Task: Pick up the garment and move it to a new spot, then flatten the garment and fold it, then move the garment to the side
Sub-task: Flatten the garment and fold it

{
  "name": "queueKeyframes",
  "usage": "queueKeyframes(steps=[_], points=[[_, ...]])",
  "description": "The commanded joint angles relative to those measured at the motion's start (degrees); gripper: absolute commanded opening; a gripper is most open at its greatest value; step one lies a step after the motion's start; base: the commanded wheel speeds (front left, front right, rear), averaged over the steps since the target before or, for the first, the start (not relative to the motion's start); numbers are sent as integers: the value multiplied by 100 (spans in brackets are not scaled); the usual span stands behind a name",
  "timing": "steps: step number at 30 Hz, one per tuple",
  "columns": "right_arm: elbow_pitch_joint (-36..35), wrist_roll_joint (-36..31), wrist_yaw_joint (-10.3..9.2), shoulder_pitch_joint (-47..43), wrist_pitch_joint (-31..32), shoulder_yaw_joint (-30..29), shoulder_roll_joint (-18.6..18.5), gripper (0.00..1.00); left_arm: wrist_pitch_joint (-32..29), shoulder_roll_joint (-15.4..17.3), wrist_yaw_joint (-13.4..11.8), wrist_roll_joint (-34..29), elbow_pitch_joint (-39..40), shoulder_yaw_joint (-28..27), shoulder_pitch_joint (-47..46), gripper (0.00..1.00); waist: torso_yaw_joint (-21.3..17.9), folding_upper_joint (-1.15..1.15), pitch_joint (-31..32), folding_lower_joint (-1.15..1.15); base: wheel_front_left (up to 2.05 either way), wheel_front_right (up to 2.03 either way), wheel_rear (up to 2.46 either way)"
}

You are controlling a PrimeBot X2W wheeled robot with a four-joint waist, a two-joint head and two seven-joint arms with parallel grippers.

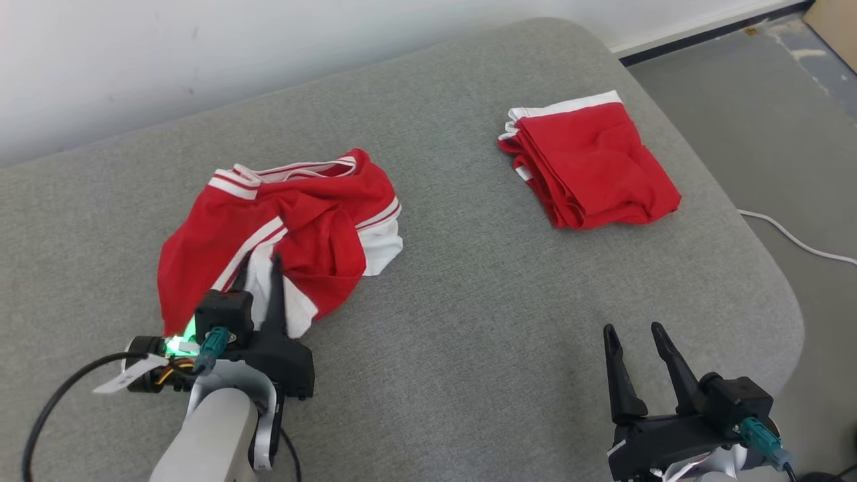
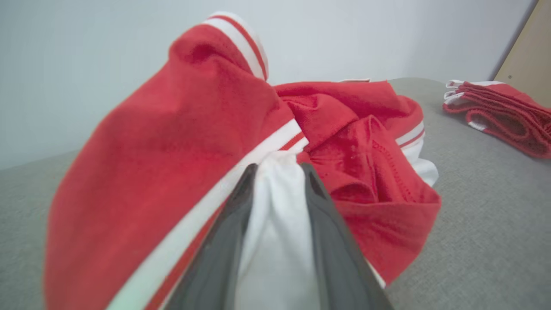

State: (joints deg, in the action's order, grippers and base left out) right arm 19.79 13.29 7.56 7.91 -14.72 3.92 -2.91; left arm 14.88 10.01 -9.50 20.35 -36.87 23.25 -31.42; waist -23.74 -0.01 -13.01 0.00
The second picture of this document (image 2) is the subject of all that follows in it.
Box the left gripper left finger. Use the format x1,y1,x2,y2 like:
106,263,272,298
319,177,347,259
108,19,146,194
165,163,259,310

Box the red shorts with white stripe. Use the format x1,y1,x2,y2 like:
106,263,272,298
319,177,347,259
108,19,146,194
443,80,551,160

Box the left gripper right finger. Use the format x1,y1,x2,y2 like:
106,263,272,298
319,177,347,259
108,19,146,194
300,163,395,310

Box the red white basketball jersey shirt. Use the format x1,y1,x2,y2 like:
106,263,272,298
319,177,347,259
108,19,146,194
43,11,442,310

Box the light wooden board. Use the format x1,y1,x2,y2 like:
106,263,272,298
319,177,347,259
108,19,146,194
492,0,551,108

